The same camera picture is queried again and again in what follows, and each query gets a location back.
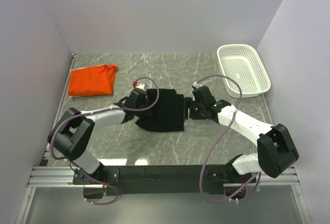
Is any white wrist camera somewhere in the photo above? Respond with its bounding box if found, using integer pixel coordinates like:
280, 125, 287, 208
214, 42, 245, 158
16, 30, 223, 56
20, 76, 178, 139
133, 81, 147, 91
192, 81, 201, 89

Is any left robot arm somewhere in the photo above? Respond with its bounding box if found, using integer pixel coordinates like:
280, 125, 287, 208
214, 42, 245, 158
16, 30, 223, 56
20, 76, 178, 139
47, 87, 150, 182

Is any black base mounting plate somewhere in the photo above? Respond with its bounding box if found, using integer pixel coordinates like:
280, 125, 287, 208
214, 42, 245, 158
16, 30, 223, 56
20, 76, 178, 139
72, 164, 256, 197

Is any folded orange t-shirt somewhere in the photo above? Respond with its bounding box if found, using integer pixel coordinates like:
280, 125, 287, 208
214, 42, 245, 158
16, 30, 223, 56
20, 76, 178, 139
68, 64, 118, 97

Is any black t-shirt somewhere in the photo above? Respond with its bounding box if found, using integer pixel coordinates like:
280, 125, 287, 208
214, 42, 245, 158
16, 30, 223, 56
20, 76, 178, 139
136, 89, 185, 133

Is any aluminium frame rail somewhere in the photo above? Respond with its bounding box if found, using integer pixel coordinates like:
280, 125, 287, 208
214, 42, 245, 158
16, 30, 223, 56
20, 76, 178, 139
27, 166, 300, 187

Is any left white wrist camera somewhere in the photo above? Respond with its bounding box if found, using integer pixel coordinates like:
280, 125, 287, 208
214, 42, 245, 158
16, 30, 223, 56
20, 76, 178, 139
133, 81, 147, 91

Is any white perforated plastic basket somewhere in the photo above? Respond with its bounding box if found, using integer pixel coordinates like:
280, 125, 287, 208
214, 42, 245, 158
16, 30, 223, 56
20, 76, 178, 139
217, 44, 271, 98

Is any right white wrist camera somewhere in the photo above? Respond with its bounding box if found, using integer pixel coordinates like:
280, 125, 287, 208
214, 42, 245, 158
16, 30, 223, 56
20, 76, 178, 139
192, 81, 201, 89

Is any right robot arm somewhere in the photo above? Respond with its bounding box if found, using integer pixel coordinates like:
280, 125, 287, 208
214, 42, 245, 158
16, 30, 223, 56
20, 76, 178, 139
189, 86, 300, 182

